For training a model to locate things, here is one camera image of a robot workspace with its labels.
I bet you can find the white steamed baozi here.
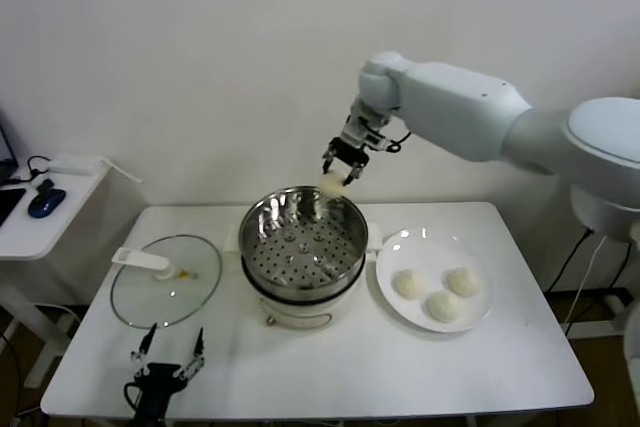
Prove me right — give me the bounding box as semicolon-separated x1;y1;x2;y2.
390;267;430;301
318;170;347;198
423;290;462;323
442;266;484;298

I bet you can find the white flat box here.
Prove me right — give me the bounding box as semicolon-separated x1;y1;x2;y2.
47;154;100;177

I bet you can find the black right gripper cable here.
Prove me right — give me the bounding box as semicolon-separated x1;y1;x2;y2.
382;129;412;153

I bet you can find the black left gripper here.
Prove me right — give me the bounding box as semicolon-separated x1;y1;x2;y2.
130;322;206;427

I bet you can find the dark laptop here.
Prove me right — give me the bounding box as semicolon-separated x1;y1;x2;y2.
0;109;20;186

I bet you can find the white stick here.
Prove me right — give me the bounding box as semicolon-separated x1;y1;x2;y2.
99;156;143;184

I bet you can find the black tablet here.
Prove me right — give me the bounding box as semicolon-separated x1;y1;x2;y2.
0;187;26;228

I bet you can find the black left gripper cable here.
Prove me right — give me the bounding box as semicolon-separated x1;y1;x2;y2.
123;380;144;414

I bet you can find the white shelf stand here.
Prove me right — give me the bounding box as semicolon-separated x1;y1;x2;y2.
564;291;627;338

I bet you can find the white hanging cable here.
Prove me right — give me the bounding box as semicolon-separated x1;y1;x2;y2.
564;234;609;336

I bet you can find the glass pot lid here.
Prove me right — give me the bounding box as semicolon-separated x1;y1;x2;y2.
109;234;224;331

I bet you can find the white electric cooker base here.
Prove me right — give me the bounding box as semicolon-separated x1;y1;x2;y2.
239;256;362;329

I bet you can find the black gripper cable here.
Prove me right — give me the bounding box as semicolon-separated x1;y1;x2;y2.
123;380;144;414
382;129;412;153

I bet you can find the blue computer mouse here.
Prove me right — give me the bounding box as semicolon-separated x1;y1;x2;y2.
27;187;66;220

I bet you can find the black cable with plug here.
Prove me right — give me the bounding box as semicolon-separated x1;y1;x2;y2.
544;225;597;297

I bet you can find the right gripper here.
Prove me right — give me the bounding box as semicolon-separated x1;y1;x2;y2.
322;101;391;186

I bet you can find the black cable with dongle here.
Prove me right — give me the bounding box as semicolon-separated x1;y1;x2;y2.
24;155;55;193

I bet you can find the white round plate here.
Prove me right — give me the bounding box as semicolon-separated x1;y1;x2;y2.
374;228;494;334

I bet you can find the thin black hanging cable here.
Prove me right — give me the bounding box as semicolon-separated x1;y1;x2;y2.
607;241;634;293

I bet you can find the white side table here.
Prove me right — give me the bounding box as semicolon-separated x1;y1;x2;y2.
0;161;110;391

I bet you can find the stainless steel steamer basket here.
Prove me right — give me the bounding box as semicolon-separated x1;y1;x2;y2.
223;185;385;298

